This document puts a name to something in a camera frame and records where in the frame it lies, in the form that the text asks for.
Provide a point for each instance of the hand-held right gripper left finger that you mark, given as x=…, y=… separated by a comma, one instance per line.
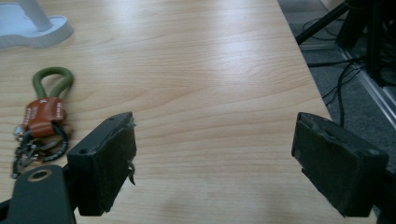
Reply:
x=99, y=161

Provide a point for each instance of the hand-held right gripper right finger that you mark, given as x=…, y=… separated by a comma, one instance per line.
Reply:
x=336, y=168

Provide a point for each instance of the black metal stand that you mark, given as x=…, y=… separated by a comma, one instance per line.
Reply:
x=373, y=37

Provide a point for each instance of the black tripod leg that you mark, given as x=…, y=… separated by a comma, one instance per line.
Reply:
x=320, y=23

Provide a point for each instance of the white plastic stand base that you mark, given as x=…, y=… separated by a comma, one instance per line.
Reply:
x=18, y=32

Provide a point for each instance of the silver floor rail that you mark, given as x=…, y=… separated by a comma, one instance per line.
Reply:
x=380, y=99

